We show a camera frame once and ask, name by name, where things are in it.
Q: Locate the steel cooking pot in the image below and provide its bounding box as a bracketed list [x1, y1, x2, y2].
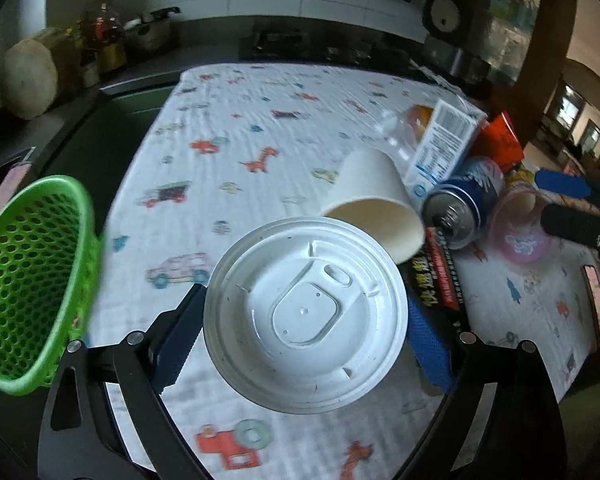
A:
[124, 6, 182, 54]

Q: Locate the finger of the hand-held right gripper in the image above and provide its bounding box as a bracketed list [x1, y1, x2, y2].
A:
[535, 169, 600, 206]
[540, 203, 600, 261]

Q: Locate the yellow oil bottle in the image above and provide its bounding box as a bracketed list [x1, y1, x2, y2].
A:
[97, 40, 127, 75]

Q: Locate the black packet with red label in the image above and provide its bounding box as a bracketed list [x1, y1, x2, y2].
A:
[407, 227, 470, 348]

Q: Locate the pink edged flat object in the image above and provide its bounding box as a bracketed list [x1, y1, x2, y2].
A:
[582, 264, 600, 347]

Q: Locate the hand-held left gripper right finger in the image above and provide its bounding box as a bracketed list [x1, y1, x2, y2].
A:
[395, 295, 568, 480]

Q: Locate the clear plastic bottle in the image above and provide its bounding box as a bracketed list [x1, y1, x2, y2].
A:
[375, 104, 437, 163]

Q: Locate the printed blanket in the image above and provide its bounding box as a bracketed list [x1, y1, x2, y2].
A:
[87, 62, 600, 480]

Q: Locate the cream paper cup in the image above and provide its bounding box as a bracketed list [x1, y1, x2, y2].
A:
[320, 148, 426, 265]

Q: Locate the black gas stove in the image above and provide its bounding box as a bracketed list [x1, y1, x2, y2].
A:
[239, 22, 431, 68]

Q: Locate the round wooden chopping block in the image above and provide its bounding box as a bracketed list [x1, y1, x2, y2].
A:
[2, 27, 81, 121]

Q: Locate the round dial kitchen scale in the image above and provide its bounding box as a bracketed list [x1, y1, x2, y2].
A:
[422, 0, 473, 37]

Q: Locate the white and blue carton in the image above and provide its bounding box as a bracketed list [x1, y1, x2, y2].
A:
[404, 99, 488, 201]

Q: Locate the pink plastic cup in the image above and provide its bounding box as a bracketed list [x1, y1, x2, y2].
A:
[490, 182, 553, 265]

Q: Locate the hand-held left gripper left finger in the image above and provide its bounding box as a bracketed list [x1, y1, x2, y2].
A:
[37, 282, 216, 480]

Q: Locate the red snack bag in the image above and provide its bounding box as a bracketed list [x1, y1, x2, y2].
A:
[472, 111, 525, 173]

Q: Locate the green kitchen cabinet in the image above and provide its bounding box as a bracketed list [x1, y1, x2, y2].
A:
[45, 86, 175, 183]

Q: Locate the white plastic cup lid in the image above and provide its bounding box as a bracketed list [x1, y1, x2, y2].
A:
[202, 217, 410, 415]

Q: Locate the red capped sauce bottle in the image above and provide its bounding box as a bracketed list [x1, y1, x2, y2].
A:
[92, 4, 123, 61]

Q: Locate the blue drink can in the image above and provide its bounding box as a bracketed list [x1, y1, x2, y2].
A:
[422, 156, 504, 250]

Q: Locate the green perforated plastic basket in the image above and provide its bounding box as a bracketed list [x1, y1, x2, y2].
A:
[0, 175, 106, 395]

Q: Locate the pink towel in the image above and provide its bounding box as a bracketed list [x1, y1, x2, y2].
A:
[0, 159, 35, 223]

